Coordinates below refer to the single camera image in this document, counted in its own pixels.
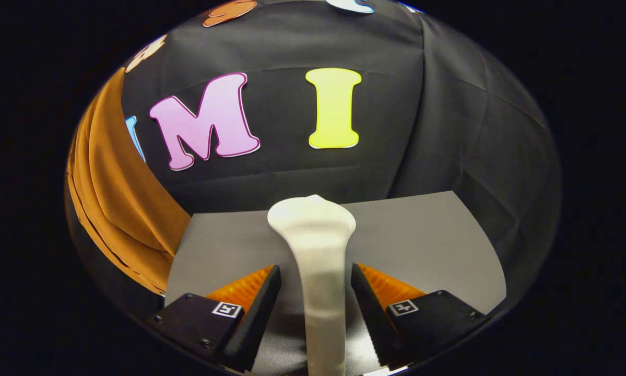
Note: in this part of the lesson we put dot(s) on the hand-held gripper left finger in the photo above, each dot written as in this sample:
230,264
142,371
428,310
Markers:
255,318

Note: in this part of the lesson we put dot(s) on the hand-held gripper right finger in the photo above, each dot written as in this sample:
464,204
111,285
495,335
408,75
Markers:
370,313

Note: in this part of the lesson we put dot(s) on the white garment steamer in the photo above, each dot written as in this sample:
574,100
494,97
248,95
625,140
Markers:
318,245

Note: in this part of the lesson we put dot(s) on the black backdrop cloth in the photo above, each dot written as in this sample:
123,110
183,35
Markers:
448,130

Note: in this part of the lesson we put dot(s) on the brown button shirt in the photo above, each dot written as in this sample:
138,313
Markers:
114,198

